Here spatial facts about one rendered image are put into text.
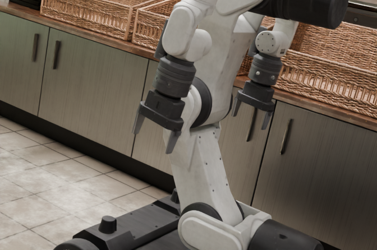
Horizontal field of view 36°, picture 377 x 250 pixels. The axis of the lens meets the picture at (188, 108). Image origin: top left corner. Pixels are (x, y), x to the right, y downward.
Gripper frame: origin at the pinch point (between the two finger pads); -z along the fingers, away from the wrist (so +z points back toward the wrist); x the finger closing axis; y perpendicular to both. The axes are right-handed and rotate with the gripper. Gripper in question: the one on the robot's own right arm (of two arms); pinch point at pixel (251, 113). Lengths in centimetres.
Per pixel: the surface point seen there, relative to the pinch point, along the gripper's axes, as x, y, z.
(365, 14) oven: 3, -91, 35
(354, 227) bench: -34, -37, -33
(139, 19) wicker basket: 81, -42, 6
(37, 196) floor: 70, 8, -63
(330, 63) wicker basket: -5.2, -41.7, 16.9
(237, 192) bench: 11, -37, -42
